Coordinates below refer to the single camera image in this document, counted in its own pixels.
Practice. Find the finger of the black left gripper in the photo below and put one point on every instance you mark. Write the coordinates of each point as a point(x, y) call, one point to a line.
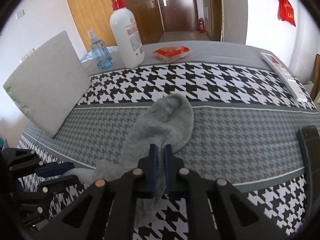
point(58, 185)
point(53, 169)

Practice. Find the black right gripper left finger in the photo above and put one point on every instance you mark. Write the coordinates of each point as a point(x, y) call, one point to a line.
point(106, 209)

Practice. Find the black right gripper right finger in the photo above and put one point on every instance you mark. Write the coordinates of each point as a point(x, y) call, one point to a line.
point(215, 209)

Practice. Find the grey sock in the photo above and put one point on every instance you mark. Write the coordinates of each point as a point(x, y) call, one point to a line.
point(169, 121)

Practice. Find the white foam box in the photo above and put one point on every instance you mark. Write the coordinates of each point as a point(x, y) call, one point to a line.
point(48, 84)

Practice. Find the houndstooth table cloth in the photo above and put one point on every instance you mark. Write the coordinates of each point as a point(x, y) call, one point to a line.
point(244, 129)

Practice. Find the dark green smartphone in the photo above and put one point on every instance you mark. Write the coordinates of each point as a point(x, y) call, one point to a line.
point(308, 138)

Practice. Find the small blue spray bottle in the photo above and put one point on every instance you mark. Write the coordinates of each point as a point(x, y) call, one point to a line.
point(104, 62)

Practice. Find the white remote control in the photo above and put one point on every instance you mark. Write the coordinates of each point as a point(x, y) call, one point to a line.
point(288, 80)

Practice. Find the white red pump bottle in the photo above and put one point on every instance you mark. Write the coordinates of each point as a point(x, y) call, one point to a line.
point(126, 34)

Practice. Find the wooden boards leaning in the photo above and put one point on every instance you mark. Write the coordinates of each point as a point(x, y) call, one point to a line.
point(315, 78)

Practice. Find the wooden wardrobe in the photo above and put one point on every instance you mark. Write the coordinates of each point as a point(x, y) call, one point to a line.
point(95, 15)

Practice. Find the red snack packet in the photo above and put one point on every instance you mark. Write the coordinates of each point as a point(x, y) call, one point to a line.
point(171, 54)

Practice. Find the red fire extinguisher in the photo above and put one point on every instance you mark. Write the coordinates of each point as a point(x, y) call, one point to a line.
point(202, 25)

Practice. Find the dark brown entrance door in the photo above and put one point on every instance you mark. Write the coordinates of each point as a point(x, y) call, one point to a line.
point(179, 15)

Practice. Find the white wall socket pair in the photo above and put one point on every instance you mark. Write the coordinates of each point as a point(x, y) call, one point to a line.
point(26, 55)

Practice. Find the white wall switch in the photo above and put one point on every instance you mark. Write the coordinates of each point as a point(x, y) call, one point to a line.
point(20, 14)

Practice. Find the side door frame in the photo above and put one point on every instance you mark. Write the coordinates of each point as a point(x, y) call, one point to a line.
point(216, 15)

